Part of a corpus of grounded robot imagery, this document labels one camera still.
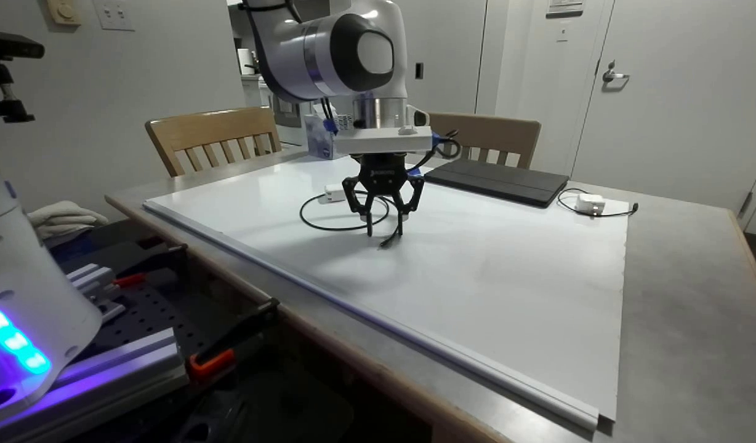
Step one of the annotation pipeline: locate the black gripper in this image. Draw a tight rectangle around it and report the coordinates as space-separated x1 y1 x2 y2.
343 153 424 236

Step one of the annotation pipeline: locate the white power adapter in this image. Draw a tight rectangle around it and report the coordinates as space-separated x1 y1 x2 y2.
320 190 344 204

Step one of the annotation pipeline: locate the black charging cable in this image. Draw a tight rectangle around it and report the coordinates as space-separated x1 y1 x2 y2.
298 190 406 252

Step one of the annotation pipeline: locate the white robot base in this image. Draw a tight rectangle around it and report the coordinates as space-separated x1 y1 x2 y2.
0 173 101 424

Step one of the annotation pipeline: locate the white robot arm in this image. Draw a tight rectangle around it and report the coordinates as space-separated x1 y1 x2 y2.
245 0 432 235

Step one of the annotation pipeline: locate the right wooden chair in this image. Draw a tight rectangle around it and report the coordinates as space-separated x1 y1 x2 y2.
432 114 541 171

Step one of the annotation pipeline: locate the wooden chair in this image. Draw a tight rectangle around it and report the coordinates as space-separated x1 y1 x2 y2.
432 114 541 171
145 108 280 178

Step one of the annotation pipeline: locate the black laptop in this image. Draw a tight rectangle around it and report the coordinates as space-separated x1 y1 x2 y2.
427 160 568 206

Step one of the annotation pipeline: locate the white board mat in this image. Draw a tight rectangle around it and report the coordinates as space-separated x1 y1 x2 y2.
145 158 629 428

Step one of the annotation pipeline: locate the left wooden chair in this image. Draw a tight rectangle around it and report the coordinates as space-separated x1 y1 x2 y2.
145 108 280 178

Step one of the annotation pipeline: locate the black orange clamp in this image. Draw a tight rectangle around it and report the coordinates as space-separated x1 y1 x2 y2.
184 301 278 382

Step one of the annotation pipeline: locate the white cloth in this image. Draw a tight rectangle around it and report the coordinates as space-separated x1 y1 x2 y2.
27 199 107 242

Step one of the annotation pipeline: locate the round beige thermostat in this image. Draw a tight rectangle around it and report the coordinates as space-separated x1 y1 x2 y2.
44 0 82 28

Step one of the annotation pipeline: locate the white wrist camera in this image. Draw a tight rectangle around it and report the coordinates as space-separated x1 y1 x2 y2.
333 125 433 155

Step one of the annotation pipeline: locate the thin charger cable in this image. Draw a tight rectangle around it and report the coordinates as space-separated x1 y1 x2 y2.
554 185 640 219

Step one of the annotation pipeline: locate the silver door handle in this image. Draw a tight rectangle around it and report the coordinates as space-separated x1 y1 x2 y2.
600 64 631 91

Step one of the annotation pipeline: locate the black breadboard mount plate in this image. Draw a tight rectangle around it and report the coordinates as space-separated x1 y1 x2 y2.
50 222 262 360

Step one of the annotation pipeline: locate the black camera on stand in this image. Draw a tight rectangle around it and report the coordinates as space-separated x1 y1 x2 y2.
0 32 44 124

